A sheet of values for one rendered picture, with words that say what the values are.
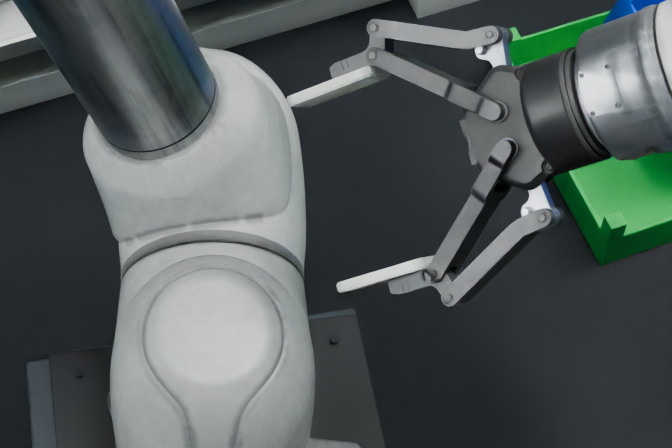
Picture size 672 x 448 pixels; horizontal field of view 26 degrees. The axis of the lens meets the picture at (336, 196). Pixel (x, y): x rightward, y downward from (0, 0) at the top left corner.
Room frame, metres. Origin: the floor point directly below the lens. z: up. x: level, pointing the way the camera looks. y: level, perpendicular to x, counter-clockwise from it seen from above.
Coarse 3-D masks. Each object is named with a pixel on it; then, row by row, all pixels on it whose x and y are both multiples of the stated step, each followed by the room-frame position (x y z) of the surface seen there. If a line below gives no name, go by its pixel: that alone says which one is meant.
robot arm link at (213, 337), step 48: (144, 288) 0.54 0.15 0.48; (192, 288) 0.52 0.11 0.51; (240, 288) 0.53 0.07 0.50; (288, 288) 0.56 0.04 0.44; (144, 336) 0.49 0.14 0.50; (192, 336) 0.49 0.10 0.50; (240, 336) 0.49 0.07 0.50; (288, 336) 0.50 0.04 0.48; (144, 384) 0.46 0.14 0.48; (192, 384) 0.45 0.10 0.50; (240, 384) 0.45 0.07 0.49; (288, 384) 0.46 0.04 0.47; (144, 432) 0.44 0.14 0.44; (192, 432) 0.43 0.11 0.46; (240, 432) 0.43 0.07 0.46; (288, 432) 0.44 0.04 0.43
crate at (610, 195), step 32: (512, 32) 1.11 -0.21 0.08; (544, 32) 1.13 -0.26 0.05; (576, 32) 1.15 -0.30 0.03; (512, 64) 1.08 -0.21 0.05; (608, 160) 0.98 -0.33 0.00; (640, 160) 0.98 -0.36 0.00; (576, 192) 0.91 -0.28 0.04; (608, 192) 0.93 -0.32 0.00; (640, 192) 0.93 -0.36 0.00; (608, 224) 0.84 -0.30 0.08; (640, 224) 0.89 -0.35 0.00; (608, 256) 0.84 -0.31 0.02
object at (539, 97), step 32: (544, 64) 0.57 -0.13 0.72; (512, 96) 0.56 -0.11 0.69; (544, 96) 0.54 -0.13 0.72; (576, 96) 0.54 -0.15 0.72; (480, 128) 0.55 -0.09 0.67; (512, 128) 0.55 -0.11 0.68; (544, 128) 0.53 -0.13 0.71; (576, 128) 0.52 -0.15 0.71; (480, 160) 0.54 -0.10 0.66; (512, 160) 0.53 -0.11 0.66; (544, 160) 0.52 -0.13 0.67; (576, 160) 0.52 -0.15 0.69
